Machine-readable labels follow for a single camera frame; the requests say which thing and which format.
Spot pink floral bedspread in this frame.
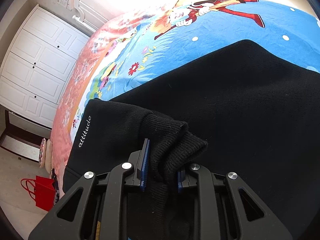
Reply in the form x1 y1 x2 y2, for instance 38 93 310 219
50 7 155 203

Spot black pants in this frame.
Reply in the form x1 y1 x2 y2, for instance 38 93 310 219
62 39 320 240

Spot pink plush slippers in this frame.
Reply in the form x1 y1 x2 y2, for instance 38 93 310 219
37 137 53 173

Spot white wooden headboard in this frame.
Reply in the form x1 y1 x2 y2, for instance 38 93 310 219
70 0 190 30

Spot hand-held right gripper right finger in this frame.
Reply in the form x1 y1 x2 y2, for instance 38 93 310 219
177 163 293 240

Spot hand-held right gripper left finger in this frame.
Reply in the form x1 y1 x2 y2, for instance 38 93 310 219
28 138 150 240

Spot white wardrobe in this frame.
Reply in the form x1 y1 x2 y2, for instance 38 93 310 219
0 4 90 130

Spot dark wooden stand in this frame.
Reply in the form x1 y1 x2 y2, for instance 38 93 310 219
0 110 52 160

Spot blue cartoon printed blanket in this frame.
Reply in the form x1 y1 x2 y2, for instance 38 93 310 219
70 0 320 140

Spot red paper bag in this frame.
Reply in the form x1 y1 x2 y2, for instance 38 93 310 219
21 175 57 212

